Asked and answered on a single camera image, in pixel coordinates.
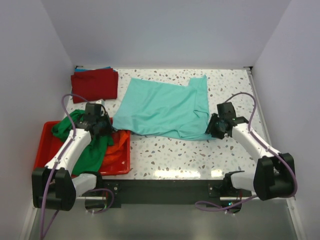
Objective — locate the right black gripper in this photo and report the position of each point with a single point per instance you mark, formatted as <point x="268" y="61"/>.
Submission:
<point x="215" y="127"/>

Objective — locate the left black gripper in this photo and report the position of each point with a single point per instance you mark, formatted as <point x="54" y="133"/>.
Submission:
<point x="102" y="127"/>

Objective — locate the teal t shirt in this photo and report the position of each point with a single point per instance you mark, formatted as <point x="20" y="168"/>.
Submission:
<point x="165" y="110"/>

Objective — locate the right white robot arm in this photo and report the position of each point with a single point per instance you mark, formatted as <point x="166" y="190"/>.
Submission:
<point x="274" y="173"/>

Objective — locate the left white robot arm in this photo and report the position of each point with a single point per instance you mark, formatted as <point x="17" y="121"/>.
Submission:
<point x="53" y="186"/>

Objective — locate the folded dark red t shirt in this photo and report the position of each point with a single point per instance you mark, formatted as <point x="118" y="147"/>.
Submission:
<point x="94" y="86"/>

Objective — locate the orange t shirt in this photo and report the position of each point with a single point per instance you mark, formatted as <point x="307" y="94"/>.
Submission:
<point x="116" y="147"/>

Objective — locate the green t shirt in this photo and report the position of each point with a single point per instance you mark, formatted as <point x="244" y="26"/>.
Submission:
<point x="92" y="157"/>

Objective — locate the red plastic bin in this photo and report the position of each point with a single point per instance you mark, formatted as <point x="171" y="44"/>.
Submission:
<point x="49" y="145"/>

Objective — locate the folded blue t shirt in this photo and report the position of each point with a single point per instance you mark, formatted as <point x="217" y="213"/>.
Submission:
<point x="86" y="70"/>

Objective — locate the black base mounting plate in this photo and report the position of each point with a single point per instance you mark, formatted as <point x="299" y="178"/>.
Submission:
<point x="162" y="192"/>

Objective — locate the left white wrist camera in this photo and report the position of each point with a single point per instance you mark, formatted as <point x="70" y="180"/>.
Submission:
<point x="101" y="102"/>

